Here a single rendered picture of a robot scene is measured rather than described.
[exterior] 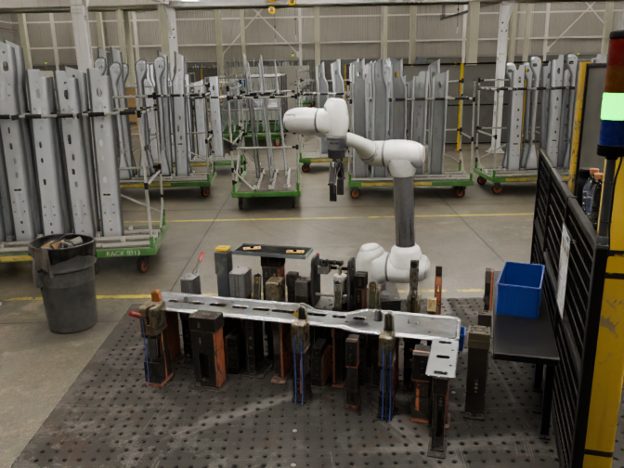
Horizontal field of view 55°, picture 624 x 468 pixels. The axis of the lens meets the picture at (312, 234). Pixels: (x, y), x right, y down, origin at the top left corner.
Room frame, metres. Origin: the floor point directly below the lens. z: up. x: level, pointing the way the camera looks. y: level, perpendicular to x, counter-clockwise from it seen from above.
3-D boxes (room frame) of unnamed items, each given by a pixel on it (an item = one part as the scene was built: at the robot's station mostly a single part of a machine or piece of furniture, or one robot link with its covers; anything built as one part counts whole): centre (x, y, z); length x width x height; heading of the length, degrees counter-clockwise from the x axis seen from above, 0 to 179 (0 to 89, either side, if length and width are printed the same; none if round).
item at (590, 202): (2.07, -1.00, 1.53); 0.06 x 0.06 x 0.20
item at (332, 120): (2.59, -0.10, 1.80); 0.13 x 0.11 x 0.16; 68
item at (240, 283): (2.63, 0.33, 0.90); 0.13 x 0.10 x 0.41; 164
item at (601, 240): (1.48, -0.75, 1.79); 0.07 x 0.07 x 0.57
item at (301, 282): (2.58, 0.04, 0.89); 0.13 x 0.11 x 0.38; 164
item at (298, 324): (2.19, 0.05, 0.87); 0.12 x 0.09 x 0.35; 164
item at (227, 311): (2.38, 0.08, 1.00); 1.38 x 0.22 x 0.02; 74
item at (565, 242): (2.00, -0.89, 1.30); 0.23 x 0.02 x 0.31; 164
